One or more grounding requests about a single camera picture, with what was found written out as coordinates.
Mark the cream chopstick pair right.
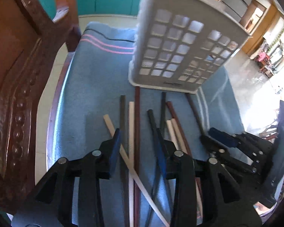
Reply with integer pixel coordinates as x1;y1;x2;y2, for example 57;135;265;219
171;118;203;219

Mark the cream chopstick pair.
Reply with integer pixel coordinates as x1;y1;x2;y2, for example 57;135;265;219
166;120;179;150
171;118;203;219

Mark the cream chopstick pair left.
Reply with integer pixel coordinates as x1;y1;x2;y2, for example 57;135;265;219
166;120;179;150

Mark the black chopstick centre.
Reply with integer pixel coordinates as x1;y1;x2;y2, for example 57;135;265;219
147;109;173;215

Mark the dark chopstick far right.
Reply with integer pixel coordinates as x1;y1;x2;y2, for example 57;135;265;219
185;93;205;135

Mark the dark green chopstick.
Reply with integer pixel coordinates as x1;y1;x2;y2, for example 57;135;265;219
145;92;166;226

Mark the red-brown chopstick right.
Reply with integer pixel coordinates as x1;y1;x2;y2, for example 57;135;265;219
165;101;203;199

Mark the red-brown long chopstick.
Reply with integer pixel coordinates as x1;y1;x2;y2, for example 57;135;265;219
134;87;140;227

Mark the white chopstick upright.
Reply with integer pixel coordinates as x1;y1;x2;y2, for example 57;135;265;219
128;101;134;227

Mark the dark brown chopstick left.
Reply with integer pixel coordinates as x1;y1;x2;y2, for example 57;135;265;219
119;95;130;226

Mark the white chopstick diagonal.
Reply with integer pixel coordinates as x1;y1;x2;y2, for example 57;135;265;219
102;114;170;227

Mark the grey plastic utensil basket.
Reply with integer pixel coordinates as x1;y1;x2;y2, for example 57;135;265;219
128;0;249;94

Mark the blue towel mat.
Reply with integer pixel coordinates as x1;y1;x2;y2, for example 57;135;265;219
47;22;244;226

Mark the carved wooden chair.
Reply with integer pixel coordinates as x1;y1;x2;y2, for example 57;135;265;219
0;0;81;214

